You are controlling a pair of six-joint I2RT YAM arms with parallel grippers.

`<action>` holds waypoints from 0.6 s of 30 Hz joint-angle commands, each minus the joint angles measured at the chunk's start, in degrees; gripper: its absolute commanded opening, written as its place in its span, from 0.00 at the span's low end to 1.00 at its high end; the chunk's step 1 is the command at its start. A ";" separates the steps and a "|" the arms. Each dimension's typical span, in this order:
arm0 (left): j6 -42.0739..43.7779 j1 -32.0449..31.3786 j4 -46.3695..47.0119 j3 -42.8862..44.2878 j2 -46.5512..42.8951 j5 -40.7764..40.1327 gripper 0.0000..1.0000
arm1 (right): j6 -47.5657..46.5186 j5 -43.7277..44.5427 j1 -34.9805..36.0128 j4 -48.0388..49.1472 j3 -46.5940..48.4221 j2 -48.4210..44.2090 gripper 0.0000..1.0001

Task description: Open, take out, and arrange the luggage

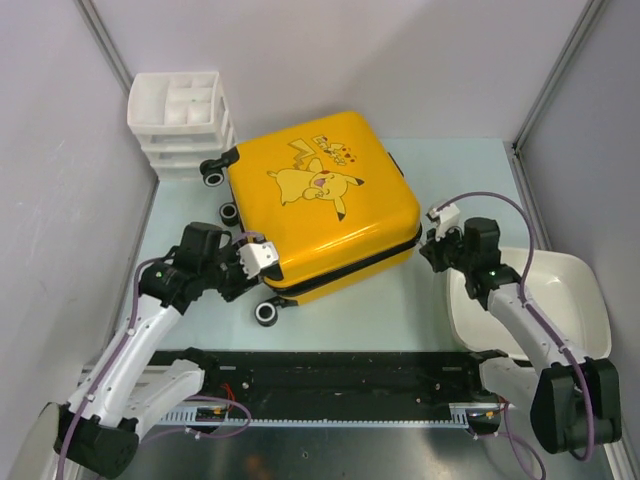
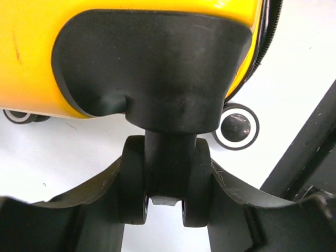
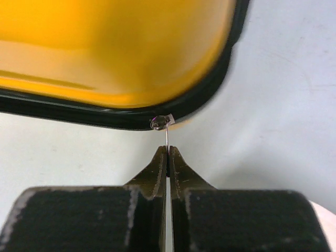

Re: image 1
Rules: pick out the grey slotted cable duct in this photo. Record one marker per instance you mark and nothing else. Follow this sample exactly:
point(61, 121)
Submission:
point(185, 416)

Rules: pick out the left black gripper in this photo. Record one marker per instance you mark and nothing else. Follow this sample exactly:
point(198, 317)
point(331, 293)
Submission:
point(241, 282)

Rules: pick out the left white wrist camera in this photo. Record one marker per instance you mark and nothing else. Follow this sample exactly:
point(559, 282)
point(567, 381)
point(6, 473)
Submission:
point(257, 258)

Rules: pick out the white plastic drawer organizer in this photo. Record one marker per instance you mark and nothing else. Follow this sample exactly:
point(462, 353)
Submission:
point(180, 120)

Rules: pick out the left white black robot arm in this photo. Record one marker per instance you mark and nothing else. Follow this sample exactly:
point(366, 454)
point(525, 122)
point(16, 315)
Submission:
point(105, 420)

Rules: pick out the white plastic tray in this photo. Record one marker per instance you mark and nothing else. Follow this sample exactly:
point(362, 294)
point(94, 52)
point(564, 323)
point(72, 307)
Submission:
point(564, 287)

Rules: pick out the yellow Pikachu hard-shell suitcase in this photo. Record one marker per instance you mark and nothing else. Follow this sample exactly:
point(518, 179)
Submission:
point(328, 196)

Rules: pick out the light blue table mat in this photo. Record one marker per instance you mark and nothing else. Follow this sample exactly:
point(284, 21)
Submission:
point(396, 310)

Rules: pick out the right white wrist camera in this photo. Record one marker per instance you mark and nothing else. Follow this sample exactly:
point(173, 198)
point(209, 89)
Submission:
point(445, 216)

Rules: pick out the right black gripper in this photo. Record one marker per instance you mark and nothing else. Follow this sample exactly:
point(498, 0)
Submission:
point(432, 248)

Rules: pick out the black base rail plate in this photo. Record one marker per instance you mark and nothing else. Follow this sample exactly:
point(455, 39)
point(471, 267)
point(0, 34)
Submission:
point(341, 385)

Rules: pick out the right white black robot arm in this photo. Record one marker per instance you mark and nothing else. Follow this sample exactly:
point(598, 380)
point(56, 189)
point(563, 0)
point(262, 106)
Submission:
point(575, 403)

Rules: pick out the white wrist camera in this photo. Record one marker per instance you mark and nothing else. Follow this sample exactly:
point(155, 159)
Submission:
point(445, 216)
point(257, 258)

